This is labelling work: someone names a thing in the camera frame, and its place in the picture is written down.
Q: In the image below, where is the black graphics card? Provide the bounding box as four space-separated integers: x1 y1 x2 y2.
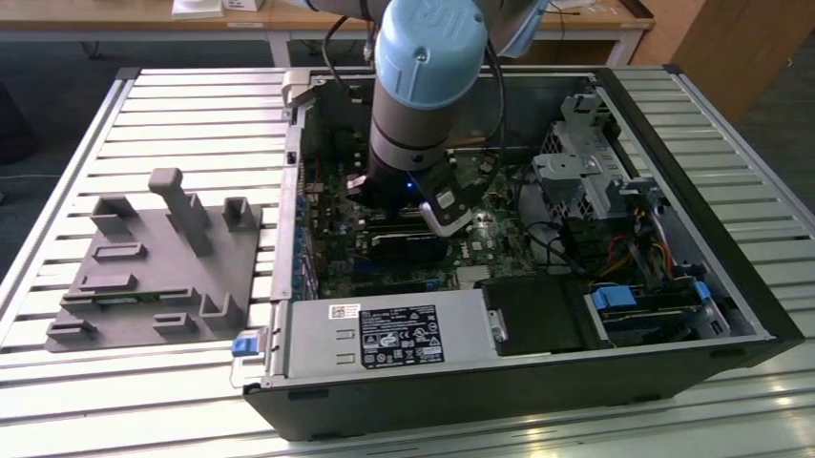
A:
365 233 450 262

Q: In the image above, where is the green motherboard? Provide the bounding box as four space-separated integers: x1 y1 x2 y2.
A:
297 147 542 300

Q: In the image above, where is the grey metal drive cage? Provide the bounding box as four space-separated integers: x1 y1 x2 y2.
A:
530 93 669 221

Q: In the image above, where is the silver power supply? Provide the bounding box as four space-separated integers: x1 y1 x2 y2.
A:
278 296 505 379

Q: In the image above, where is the black plastic shroud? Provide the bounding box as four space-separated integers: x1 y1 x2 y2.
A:
474 275 599 358

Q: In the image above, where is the grey parts rack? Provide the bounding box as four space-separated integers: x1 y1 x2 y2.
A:
42 166 266 354

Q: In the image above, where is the green RAM stick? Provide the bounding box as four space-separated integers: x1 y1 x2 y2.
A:
92 294 164 305

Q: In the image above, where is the black grey PC case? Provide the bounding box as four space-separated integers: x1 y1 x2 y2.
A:
240 64 804 443

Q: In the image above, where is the wooden desk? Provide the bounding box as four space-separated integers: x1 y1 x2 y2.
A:
0 0 657 68

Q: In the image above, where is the wooden cabinet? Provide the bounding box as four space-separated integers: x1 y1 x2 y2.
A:
629 0 815 123

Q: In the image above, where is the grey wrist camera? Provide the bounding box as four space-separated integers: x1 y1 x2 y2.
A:
416 166 477 239

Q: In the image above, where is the yellow red wire bundle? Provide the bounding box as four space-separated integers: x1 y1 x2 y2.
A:
597 233 677 281

